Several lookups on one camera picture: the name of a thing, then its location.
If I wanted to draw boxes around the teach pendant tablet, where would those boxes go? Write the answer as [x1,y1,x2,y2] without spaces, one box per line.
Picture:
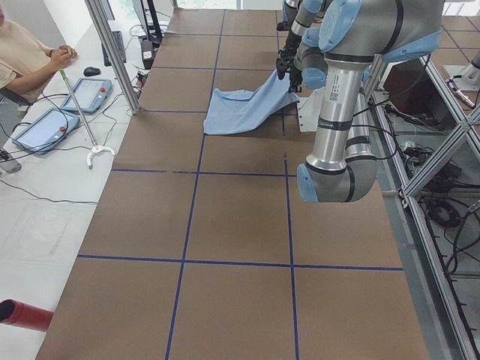
[12,108,80,155]
[73,78,113,114]

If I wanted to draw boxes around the aluminium frame rack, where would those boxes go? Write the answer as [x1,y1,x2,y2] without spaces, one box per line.
[366,48,479,359]

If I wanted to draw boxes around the black box with label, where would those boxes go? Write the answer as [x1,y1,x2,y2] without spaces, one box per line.
[140,38,155,70]

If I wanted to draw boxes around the aluminium frame post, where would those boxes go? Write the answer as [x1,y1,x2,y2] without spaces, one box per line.
[85,0,140,115]

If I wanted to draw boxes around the person's clasped hands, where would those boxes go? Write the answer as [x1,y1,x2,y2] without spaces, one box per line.
[49,45,78,70]

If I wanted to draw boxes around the black computer mouse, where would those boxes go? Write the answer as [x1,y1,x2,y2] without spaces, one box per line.
[83,67,101,77]

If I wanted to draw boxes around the far teach pendant tablet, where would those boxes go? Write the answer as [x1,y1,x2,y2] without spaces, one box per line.
[73,78,113,114]

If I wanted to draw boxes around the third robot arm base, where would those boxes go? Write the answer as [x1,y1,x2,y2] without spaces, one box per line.
[443,52,479,92]

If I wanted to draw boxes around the red fire extinguisher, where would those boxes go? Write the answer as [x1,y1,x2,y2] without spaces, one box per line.
[1,299,54,332]

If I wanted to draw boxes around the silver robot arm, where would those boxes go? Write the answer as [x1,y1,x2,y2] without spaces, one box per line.
[276,0,329,87]
[284,1,444,203]

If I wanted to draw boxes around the near teach pendant tablet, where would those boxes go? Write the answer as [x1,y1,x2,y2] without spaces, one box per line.
[12,108,80,155]

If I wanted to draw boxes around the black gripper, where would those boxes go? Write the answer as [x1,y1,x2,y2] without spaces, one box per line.
[281,28,302,56]
[276,56,302,93]

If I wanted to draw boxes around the light blue t-shirt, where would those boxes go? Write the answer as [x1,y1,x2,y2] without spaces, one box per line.
[203,72,299,135]

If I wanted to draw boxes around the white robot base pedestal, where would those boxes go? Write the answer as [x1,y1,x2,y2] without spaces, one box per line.
[297,88,324,132]

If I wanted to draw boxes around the black keyboard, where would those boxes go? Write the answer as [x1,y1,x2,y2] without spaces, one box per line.
[103,29,128,68]

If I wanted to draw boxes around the metal clamp tool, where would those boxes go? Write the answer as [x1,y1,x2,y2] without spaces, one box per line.
[59,69,116,170]

